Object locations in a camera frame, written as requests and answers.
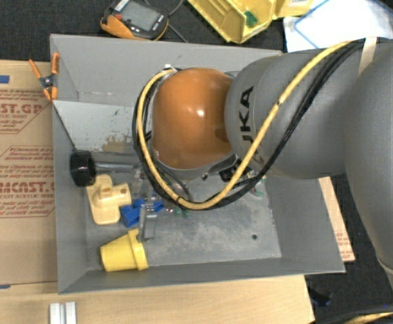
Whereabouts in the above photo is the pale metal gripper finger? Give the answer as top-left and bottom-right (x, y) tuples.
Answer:
(138, 203), (158, 243)

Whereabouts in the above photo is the blue plastic toy piece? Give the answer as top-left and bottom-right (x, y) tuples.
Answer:
(119, 197), (165, 229)

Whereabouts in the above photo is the yellow plastic cup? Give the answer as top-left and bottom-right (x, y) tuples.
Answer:
(99, 228), (150, 273)

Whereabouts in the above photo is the cream plastic toy piece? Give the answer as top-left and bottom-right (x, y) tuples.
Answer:
(85, 173), (132, 226)

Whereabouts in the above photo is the grey metal bin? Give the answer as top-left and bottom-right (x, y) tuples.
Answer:
(49, 34), (347, 295)

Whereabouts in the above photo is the brown cardboard board red print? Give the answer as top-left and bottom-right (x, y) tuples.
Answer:
(0, 58), (357, 290)

